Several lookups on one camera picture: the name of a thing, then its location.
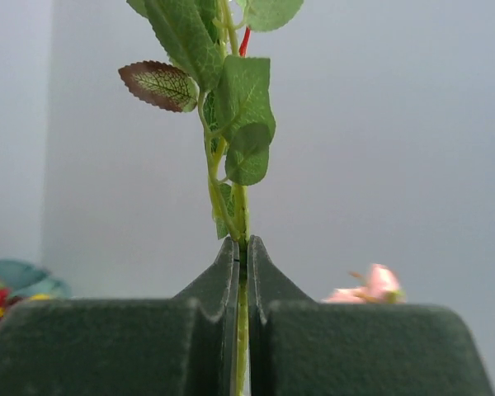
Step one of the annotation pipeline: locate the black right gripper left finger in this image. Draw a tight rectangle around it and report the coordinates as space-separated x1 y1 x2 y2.
0 239 239 396

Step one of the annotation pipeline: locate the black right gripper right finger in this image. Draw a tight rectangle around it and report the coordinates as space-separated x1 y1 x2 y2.
247 236 494 396

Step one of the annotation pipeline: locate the pink rose stem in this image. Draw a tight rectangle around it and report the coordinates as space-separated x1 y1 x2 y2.
321 263 407 304
119 0 302 394

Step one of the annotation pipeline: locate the teal plastic fruit tray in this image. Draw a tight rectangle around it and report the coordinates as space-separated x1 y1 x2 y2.
0 259 73 298

